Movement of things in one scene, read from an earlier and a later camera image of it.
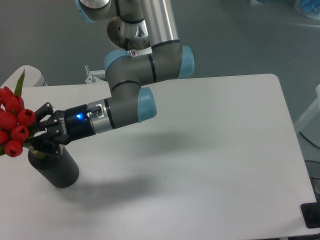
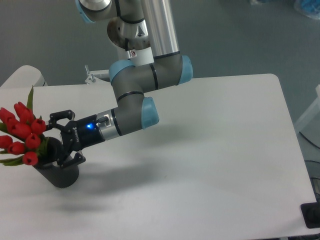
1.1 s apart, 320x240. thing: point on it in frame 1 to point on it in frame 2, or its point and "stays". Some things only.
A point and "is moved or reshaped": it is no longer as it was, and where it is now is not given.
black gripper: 64,127 to 80,134
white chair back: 32,77 stays
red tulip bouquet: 16,122 is moved or reshaped
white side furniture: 308,124 stays
